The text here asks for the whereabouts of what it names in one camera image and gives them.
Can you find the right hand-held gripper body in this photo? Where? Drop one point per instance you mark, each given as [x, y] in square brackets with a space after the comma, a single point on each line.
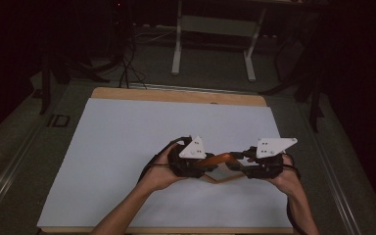
[267, 160]

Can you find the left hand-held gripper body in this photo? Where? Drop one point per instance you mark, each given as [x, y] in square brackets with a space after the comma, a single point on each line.
[191, 163]

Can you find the orange strip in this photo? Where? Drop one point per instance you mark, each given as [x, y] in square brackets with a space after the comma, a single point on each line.
[220, 159]

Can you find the person's right hand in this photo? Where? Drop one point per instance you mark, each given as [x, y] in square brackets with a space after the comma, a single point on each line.
[287, 179]

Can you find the person's left hand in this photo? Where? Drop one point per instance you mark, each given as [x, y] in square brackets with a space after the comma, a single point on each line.
[160, 173]

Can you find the white table mat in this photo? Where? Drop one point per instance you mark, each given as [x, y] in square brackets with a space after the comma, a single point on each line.
[127, 137]

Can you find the black floor socket plate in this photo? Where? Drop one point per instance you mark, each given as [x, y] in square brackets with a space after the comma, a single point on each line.
[58, 120]

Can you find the black metal stand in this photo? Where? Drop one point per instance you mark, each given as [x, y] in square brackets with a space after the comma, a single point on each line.
[45, 88]

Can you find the metal floor rail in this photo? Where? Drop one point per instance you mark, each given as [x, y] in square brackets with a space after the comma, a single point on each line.
[192, 88]

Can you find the white metal desk frame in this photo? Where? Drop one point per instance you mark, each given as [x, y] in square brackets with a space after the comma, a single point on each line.
[215, 26]

